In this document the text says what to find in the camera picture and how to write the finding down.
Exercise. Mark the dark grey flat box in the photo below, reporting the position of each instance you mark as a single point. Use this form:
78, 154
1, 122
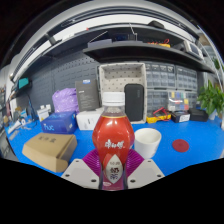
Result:
86, 95

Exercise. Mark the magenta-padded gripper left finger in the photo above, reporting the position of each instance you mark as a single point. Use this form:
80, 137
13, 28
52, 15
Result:
80, 173

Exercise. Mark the black zip case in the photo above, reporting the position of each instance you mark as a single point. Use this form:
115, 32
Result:
198, 115

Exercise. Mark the brown cardboard box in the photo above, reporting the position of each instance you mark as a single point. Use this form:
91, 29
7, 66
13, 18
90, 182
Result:
48, 151

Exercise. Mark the teal device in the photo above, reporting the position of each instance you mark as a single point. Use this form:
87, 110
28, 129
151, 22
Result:
23, 83

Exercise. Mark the small white boxes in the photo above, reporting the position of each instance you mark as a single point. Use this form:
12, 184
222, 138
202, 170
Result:
44, 113

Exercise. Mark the white perforated tray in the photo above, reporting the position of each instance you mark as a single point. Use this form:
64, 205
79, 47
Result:
113, 78

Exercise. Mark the grey small-parts drawer cabinet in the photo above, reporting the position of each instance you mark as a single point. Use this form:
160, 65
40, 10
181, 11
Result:
156, 99
160, 75
186, 78
192, 99

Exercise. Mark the white cup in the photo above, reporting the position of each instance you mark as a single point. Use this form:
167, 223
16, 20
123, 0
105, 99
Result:
147, 143

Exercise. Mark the yellow multimeter red leads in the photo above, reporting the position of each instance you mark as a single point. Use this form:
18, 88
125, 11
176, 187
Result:
158, 116

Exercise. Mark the purple plastic bag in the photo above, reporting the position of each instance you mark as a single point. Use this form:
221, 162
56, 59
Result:
65, 100

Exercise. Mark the black box white label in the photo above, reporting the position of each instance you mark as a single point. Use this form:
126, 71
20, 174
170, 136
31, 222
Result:
180, 116

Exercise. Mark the red drink bottle white cap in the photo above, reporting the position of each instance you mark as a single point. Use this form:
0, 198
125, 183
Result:
113, 140

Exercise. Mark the black rounded case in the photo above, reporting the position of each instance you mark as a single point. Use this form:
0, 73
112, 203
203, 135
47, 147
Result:
156, 24

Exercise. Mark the black rectangular speaker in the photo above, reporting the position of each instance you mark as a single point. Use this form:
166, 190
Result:
134, 101

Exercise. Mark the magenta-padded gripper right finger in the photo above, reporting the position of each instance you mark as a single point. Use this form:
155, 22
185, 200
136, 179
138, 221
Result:
146, 173

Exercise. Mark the blue cardboard box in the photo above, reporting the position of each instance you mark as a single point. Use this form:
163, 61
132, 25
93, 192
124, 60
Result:
58, 122

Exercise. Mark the flat round red coaster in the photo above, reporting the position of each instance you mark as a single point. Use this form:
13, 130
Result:
180, 145

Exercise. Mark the white bench instrument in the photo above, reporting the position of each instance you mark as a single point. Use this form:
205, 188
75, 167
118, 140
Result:
194, 49

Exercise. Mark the potted green plant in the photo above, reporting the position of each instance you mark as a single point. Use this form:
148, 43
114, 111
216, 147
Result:
211, 98

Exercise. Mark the clear organizer box coloured parts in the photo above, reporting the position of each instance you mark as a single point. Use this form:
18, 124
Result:
178, 100

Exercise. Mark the black wall shelf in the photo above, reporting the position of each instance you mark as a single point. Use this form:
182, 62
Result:
140, 51

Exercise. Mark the white cardboard box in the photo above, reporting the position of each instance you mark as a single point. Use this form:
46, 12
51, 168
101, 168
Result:
87, 120

